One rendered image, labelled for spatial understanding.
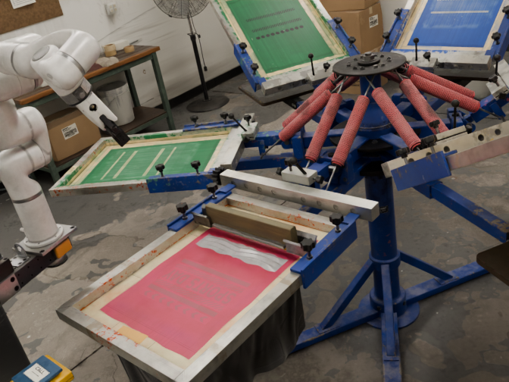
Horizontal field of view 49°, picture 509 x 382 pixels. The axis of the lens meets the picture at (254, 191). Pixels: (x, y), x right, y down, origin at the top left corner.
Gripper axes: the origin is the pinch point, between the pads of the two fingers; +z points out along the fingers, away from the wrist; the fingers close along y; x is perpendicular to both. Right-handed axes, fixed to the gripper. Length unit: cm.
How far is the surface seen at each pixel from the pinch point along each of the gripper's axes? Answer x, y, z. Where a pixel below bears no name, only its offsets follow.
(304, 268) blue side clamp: -11, -34, 55
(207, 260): 6, 0, 58
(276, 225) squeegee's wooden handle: -16, -14, 55
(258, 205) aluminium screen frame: -21, 10, 68
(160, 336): 31, -22, 43
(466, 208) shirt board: -68, -41, 90
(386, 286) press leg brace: -45, 0, 157
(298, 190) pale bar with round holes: -34, 0, 67
